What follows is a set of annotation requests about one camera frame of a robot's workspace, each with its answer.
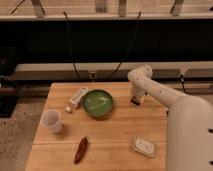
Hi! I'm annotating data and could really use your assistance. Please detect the white wall outlet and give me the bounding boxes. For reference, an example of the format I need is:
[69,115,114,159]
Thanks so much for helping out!
[89,71,96,82]

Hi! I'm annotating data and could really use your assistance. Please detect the green bowl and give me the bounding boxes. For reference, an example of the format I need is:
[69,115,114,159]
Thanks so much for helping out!
[82,89,113,118]

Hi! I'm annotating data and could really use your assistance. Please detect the black cable left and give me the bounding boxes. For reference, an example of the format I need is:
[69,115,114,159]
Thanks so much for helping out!
[63,11,82,81]

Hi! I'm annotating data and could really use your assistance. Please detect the black orange eraser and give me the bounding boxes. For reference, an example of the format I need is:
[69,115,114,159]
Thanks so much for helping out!
[130,97,140,105]

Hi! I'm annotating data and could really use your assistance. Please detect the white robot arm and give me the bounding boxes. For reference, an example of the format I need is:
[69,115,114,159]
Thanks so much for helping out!
[127,65,213,171]

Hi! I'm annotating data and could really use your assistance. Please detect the black floor cables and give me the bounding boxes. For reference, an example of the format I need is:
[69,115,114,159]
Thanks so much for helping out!
[179,73,191,96]

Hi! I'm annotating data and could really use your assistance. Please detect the white plastic cup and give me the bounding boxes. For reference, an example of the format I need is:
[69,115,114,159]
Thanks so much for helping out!
[41,110,62,134]

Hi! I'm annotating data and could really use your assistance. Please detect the black cable right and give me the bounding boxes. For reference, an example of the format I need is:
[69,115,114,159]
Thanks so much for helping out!
[105,10,142,81]

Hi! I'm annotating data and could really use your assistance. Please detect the black cable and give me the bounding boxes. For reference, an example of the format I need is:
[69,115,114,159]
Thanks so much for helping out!
[63,11,82,81]
[105,10,142,81]

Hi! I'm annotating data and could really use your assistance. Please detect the red chili pepper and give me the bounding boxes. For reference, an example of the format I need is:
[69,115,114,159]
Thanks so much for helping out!
[74,137,88,164]

